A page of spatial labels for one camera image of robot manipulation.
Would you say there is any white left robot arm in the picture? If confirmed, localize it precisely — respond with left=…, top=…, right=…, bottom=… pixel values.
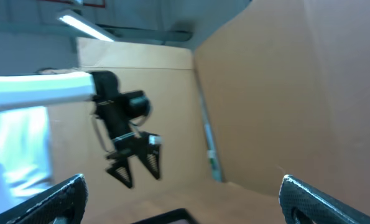
left=0, top=70, right=162, bottom=189

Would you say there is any brown cardboard back wall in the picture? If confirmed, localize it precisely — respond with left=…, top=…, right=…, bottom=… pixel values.
left=46, top=37, right=220, bottom=224

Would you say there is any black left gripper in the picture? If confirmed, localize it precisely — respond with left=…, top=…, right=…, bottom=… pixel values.
left=91, top=90, right=164, bottom=189

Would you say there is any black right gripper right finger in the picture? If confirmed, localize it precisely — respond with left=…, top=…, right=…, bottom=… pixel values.
left=279, top=174, right=370, bottom=224

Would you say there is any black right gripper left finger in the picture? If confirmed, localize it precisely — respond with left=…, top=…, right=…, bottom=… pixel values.
left=0, top=174, right=88, bottom=224

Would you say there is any brown cardboard side wall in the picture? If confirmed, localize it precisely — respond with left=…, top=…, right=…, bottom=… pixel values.
left=195, top=0, right=370, bottom=215

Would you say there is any ceiling light strip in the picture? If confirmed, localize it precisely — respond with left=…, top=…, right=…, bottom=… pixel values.
left=57, top=9, right=116, bottom=42

